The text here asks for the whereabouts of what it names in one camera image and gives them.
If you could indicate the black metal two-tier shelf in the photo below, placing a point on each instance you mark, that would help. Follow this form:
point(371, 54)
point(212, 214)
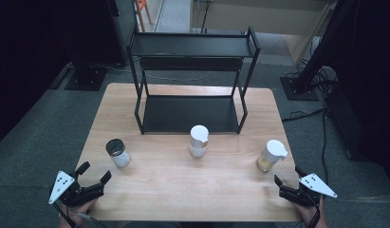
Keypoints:
point(189, 110)

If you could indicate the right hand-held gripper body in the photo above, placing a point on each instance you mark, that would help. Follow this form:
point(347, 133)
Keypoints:
point(305, 190)

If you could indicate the orange wooden stool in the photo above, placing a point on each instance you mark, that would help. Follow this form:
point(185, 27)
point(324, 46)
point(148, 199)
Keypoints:
point(143, 12)

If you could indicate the beige cabinet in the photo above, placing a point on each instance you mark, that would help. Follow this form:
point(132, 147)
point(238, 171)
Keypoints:
point(262, 15)

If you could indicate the white-capped bottle with white powder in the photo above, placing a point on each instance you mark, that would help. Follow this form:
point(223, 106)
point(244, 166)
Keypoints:
point(199, 141)

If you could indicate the person's right hand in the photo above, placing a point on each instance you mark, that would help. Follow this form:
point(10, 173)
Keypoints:
point(305, 215)

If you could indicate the glass jar with black lid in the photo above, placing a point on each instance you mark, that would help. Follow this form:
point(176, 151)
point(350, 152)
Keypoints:
point(118, 153)

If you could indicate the black equipment box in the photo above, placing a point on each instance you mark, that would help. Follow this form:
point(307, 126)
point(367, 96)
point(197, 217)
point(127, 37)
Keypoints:
point(357, 126)

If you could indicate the person's left hand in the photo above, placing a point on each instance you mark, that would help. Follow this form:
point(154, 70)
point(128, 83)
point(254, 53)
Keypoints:
point(82, 210)

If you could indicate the white-capped bottle with yellow contents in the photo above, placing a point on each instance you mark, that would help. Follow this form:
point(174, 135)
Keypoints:
point(271, 155)

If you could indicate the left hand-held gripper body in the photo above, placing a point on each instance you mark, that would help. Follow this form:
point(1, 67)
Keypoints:
point(76, 191)

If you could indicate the black stand with square base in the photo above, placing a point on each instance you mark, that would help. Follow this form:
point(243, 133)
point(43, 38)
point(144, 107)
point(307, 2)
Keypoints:
point(85, 77)

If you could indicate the black slanted stand with base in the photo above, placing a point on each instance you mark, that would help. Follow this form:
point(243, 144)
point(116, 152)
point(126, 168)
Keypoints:
point(300, 87)

